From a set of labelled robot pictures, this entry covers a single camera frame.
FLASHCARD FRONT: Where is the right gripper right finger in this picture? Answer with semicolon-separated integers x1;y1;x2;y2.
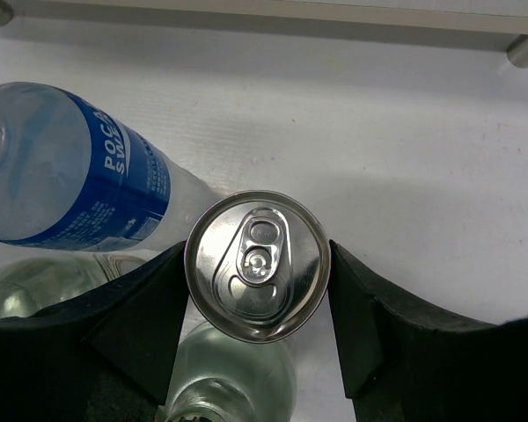
328;244;528;421

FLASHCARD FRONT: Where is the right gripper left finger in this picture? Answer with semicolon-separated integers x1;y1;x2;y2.
0;244;188;421

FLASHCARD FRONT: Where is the black Schweppes can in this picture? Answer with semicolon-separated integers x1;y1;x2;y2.
184;190;331;344

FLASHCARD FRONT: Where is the white two-tier shelf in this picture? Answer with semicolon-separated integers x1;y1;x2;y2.
0;1;528;69

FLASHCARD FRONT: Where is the right green-cap glass bottle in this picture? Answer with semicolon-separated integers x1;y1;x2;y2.
155;322;297;421

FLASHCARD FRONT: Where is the green-cap glass bottle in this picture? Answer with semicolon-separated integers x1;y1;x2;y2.
155;322;297;421
0;252;147;319

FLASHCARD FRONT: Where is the left green-cap glass bottle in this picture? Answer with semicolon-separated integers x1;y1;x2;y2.
0;252;147;319

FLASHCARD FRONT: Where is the rear Pocari water bottle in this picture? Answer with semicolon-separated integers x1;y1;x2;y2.
0;82;218;251

